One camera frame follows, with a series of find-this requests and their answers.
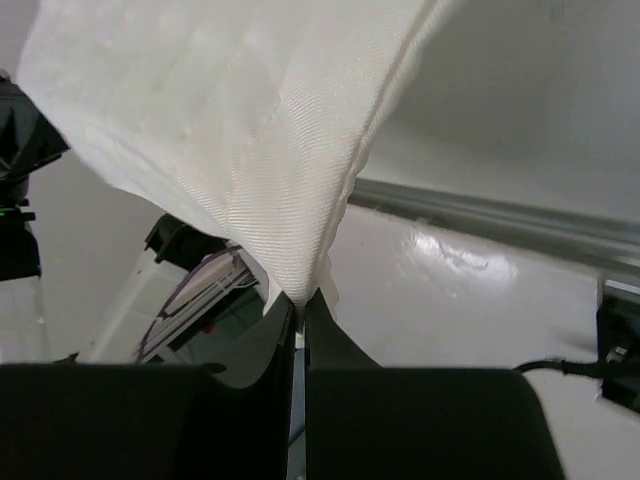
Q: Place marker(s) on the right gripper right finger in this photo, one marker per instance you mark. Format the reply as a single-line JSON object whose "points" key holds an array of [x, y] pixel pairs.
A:
{"points": [[365, 421]]}

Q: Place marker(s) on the white skirt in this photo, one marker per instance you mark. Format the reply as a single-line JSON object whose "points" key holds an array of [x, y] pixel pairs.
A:
{"points": [[248, 120]]}

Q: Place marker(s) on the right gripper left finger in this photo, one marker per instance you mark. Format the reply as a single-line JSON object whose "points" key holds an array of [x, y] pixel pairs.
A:
{"points": [[228, 419]]}

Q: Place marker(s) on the front white cover board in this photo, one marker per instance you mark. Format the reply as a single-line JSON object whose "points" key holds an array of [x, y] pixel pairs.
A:
{"points": [[412, 294]]}

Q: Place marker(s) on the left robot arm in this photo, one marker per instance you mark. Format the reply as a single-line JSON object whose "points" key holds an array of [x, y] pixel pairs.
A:
{"points": [[180, 281]]}

